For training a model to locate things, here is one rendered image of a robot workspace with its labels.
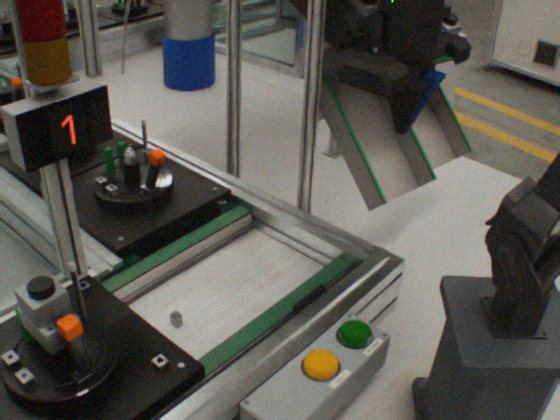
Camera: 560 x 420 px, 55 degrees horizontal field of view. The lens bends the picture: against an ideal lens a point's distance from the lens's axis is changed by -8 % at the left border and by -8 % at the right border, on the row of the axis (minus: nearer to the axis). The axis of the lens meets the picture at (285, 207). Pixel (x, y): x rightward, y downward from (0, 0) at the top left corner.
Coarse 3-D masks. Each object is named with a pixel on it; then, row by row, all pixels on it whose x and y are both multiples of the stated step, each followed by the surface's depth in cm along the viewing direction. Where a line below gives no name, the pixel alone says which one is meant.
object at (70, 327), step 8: (64, 320) 55; (72, 320) 56; (64, 328) 55; (72, 328) 55; (80, 328) 56; (64, 336) 55; (72, 336) 55; (80, 336) 57; (72, 344) 56; (80, 344) 57; (72, 352) 57; (80, 352) 57; (72, 360) 58; (80, 360) 58; (80, 368) 58; (88, 368) 59; (80, 376) 59
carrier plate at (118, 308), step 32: (96, 288) 76; (128, 320) 71; (0, 352) 65; (128, 352) 66; (160, 352) 67; (0, 384) 61; (128, 384) 62; (160, 384) 62; (192, 384) 65; (0, 416) 57; (32, 416) 57; (64, 416) 58; (96, 416) 58; (128, 416) 58
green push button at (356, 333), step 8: (352, 320) 73; (360, 320) 73; (344, 328) 71; (352, 328) 71; (360, 328) 71; (368, 328) 71; (344, 336) 70; (352, 336) 70; (360, 336) 70; (368, 336) 70; (352, 344) 70; (360, 344) 70
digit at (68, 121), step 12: (60, 108) 61; (72, 108) 63; (48, 120) 61; (60, 120) 62; (72, 120) 63; (84, 120) 65; (60, 132) 63; (72, 132) 64; (84, 132) 65; (60, 144) 63; (72, 144) 65; (84, 144) 66
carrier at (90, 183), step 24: (144, 120) 96; (120, 144) 96; (144, 144) 99; (96, 168) 103; (120, 168) 99; (144, 168) 100; (168, 168) 104; (96, 192) 92; (120, 192) 93; (144, 192) 92; (168, 192) 95; (192, 192) 97; (216, 192) 97; (96, 216) 90; (120, 216) 90; (144, 216) 91; (168, 216) 91; (192, 216) 93; (120, 240) 85; (144, 240) 87
